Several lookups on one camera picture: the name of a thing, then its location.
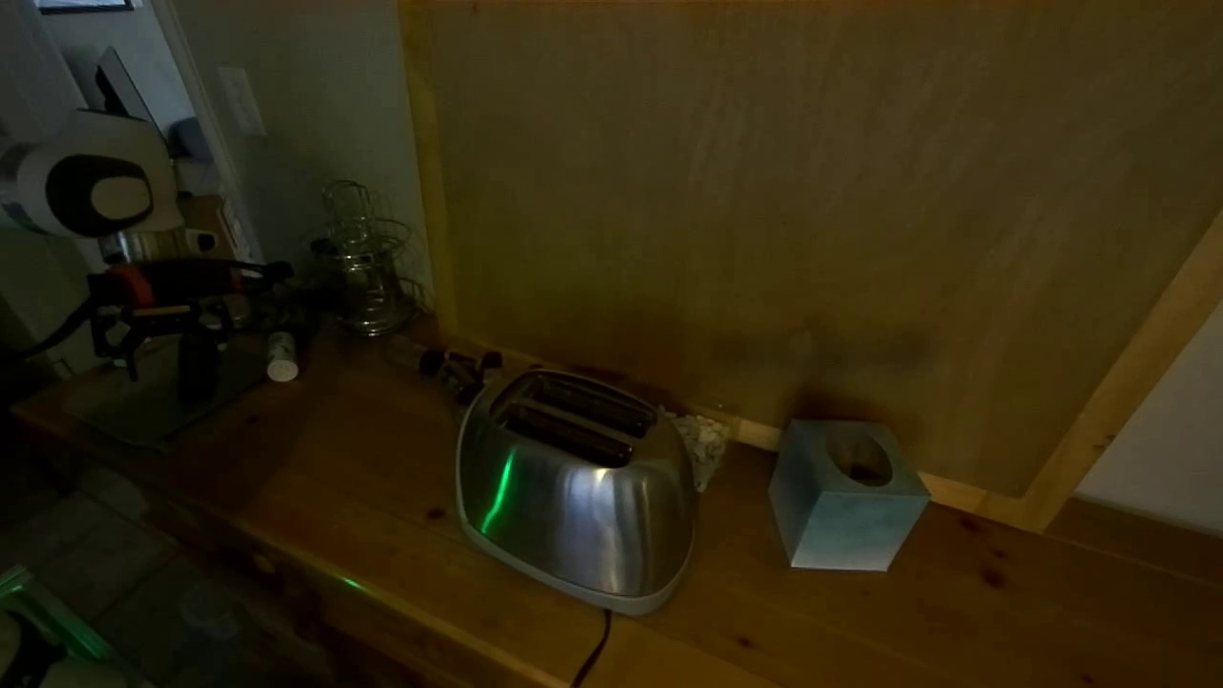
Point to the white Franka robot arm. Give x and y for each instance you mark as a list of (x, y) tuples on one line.
[(89, 167)]

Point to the white wall light switch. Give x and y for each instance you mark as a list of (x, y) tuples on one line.
[(243, 102)]

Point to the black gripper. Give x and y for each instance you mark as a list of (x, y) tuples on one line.
[(191, 299)]

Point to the light blue tissue box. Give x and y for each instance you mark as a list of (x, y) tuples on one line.
[(842, 503)]

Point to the small dark items cluster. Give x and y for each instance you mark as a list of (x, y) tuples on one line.
[(457, 369)]

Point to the white plug adapter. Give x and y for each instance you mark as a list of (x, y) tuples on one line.
[(704, 441)]

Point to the large wooden board panel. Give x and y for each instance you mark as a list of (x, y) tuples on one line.
[(790, 191)]

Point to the silver two-slot toaster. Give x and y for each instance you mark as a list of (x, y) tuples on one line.
[(574, 511)]

